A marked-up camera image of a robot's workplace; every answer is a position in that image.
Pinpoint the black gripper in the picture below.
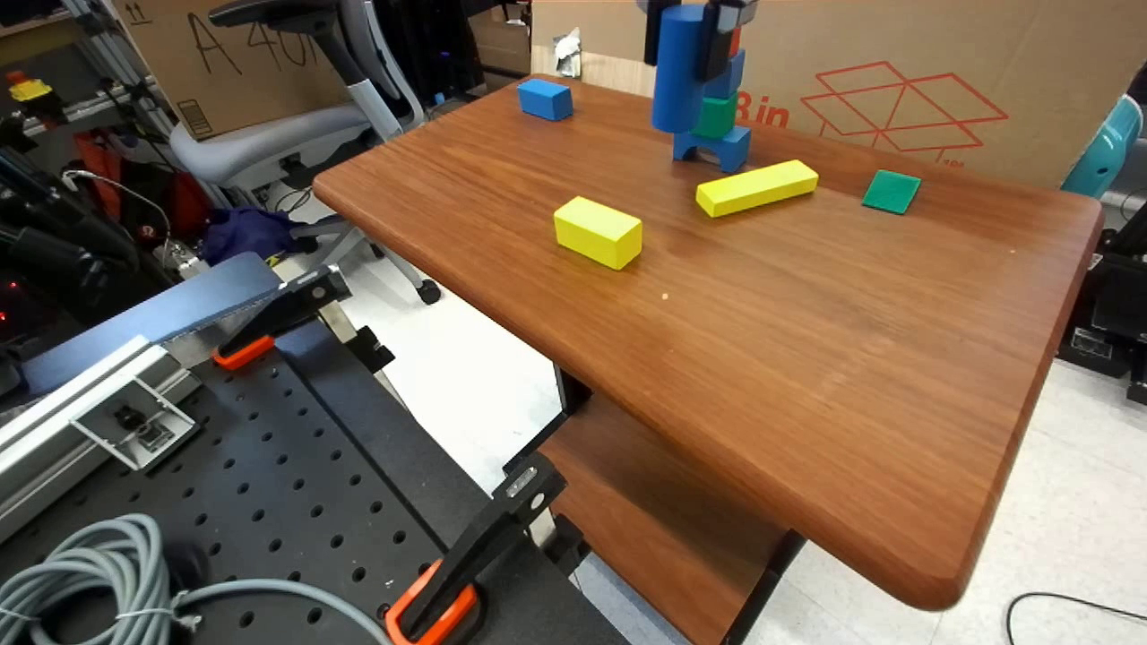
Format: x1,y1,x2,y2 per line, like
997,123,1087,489
643,0,764,85

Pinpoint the blue cylinder block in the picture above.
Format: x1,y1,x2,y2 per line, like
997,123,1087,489
650,2,725,137

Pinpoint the green cube block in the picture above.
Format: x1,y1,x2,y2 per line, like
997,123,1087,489
697,92,741,141

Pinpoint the blue arch block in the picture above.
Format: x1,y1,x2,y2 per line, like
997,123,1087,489
669,50,755,175

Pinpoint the blue rectangular block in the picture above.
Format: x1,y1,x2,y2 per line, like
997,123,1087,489
511,74,578,126

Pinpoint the long yellow block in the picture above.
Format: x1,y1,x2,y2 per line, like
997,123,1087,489
692,157,823,222

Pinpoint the yellow rectangular block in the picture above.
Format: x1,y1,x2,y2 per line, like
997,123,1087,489
550,193,646,271

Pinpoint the flat green block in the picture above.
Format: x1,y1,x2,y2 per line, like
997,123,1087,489
859,163,928,217

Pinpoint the large cardboard box red print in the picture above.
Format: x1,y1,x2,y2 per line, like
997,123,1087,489
529,0,1147,193

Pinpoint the teal chair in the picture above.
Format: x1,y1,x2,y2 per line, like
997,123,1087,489
1056,88,1147,202

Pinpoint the grey office chair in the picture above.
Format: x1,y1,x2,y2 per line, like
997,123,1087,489
164,0,443,307

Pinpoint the dark blue cloth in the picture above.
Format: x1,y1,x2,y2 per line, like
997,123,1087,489
194,203,304,270

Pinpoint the cardboard box black lettering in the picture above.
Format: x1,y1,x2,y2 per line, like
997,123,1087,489
116,0,353,143

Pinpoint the wooden table lower shelf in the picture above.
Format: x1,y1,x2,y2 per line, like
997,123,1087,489
534,398,795,645

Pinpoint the black equipment stack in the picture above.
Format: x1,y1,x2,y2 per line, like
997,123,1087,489
1056,202,1147,407

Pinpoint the blue metal plate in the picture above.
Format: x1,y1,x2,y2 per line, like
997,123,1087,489
17,251,288,398

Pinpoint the black perforated breadboard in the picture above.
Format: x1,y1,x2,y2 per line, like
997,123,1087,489
0,320,630,645

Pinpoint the small yellow item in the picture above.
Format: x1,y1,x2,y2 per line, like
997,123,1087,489
4,70,57,108

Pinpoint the small black bracket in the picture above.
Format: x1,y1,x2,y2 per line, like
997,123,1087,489
339,325,400,377

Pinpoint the black clamp with orange handle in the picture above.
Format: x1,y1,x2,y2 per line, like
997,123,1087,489
212,261,357,377
380,451,569,645

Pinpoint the black machinery with cables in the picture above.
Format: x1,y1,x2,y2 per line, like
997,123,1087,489
0,137,194,360

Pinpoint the black floor cable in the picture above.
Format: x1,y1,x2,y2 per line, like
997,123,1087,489
1000,589,1147,645

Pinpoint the aluminium extrusion rail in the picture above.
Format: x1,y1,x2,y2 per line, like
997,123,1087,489
0,335,202,546

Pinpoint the grey coiled cable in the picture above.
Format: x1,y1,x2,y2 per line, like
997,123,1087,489
0,511,396,645

